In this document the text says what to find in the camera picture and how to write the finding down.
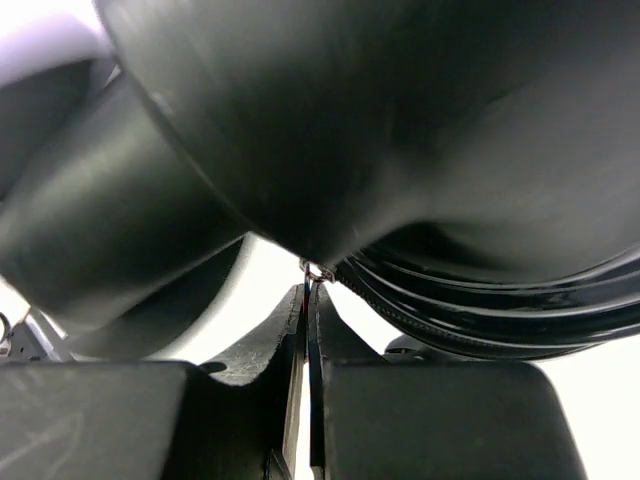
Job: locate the small black kids suitcase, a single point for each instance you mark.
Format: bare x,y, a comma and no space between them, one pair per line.
469,168

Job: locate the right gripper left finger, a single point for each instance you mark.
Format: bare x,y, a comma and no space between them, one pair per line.
234,417

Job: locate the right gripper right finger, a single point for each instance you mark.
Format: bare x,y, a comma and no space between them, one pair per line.
376,419

